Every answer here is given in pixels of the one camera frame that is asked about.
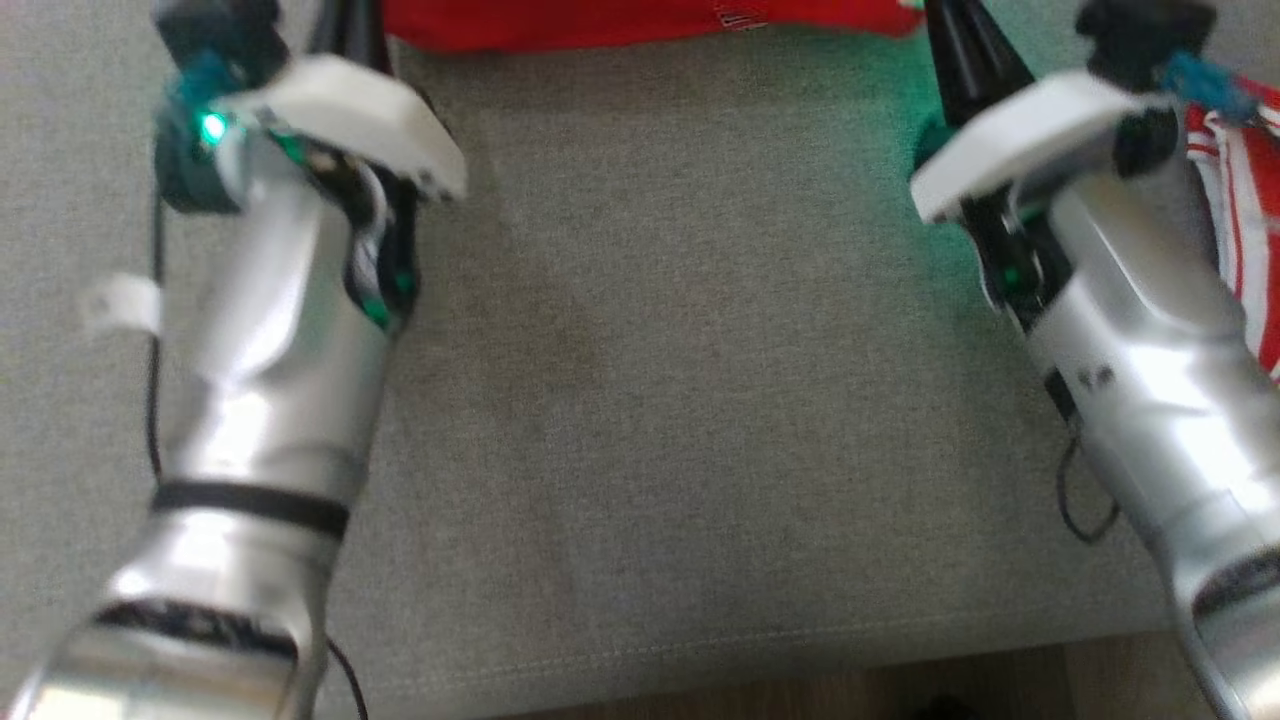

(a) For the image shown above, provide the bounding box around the red white striped garment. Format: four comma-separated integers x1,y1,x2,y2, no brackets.
1183,75,1280,386

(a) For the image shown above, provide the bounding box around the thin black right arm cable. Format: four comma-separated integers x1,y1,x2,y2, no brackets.
1055,425,1123,546

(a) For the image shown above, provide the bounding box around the teal right camera cable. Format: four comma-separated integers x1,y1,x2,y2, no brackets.
1160,55,1261,126

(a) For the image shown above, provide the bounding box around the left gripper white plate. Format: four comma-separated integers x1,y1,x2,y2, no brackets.
150,0,469,336

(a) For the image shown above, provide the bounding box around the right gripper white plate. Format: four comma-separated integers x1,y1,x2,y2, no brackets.
908,0,1177,337

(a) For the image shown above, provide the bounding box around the grey fabric sofa seat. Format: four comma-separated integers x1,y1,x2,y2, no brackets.
0,0,1280,720

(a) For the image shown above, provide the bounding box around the white cable tag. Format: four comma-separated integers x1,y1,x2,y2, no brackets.
80,272,163,336

